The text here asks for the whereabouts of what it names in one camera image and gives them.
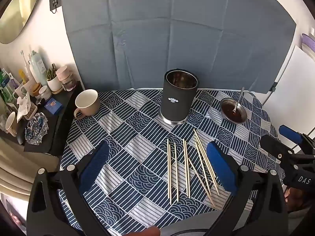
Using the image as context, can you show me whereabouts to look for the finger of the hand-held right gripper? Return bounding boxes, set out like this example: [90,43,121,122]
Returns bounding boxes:
[260,135,299,164]
[279,125,315,153]

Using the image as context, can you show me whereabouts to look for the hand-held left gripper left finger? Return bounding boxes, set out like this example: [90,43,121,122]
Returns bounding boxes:
[26,140,111,236]

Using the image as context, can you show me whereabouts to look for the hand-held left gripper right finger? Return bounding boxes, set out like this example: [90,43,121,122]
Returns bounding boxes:
[206,141,289,236]

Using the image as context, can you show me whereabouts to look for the bunch of wooden chopsticks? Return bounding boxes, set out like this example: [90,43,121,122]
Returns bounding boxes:
[167,128,220,207]

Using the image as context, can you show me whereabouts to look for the black cylindrical utensil holder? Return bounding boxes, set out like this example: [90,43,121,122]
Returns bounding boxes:
[160,69,199,125]

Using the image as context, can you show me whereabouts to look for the person's right hand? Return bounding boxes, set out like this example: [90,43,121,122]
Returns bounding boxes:
[285,186,314,212]

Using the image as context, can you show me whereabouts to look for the white board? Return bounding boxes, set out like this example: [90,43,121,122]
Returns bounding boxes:
[262,45,315,150]

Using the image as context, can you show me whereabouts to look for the small metal sauce bowl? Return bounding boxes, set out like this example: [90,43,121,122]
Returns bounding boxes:
[220,98,248,124]

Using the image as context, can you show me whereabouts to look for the blue white patterned tablecloth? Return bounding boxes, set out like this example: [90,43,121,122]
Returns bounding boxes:
[59,87,283,236]

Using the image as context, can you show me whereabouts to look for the black side shelf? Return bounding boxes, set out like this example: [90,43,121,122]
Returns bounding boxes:
[17,81,85,156]

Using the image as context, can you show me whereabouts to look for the metal spoon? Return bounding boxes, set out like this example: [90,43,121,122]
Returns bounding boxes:
[233,87,245,115]

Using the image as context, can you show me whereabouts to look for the beige ceramic mug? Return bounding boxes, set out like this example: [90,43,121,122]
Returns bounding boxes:
[74,89,100,119]

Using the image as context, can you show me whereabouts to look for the crumpled silver foil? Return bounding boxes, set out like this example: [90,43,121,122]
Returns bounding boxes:
[25,112,49,145]

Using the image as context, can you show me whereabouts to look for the beige curtain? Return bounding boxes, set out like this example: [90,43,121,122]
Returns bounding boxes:
[0,138,59,202]

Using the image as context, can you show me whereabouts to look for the small blue box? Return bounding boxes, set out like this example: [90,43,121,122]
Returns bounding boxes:
[45,98,63,114]

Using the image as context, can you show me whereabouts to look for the small silver-lidded jar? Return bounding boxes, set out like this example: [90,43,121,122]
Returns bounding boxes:
[39,86,52,101]

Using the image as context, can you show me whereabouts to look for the purple basket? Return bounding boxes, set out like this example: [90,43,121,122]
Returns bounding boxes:
[301,33,315,62]

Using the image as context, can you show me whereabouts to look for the pink lidded jar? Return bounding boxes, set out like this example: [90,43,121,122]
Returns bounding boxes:
[56,66,75,91]

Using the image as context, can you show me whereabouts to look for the small beige cup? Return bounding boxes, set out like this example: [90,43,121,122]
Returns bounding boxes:
[5,112,18,137]

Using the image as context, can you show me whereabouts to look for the succulent in white pot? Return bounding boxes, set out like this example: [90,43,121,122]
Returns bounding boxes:
[46,63,62,92]

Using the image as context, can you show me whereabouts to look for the pale green spray bottle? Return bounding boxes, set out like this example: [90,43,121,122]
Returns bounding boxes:
[29,50,47,85]

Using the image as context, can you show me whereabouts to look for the green packets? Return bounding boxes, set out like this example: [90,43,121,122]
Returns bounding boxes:
[0,69,15,104]

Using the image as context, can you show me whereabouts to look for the white electric toothbrush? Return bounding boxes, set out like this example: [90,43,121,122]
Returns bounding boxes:
[20,50,32,79]

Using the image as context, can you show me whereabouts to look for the grey-blue backdrop cloth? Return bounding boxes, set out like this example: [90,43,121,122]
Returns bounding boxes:
[60,0,297,94]

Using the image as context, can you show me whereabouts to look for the black wall hook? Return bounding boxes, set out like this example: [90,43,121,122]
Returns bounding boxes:
[50,0,62,13]

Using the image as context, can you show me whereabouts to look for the oval wall mirror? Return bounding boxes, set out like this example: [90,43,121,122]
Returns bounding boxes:
[0,0,46,44]

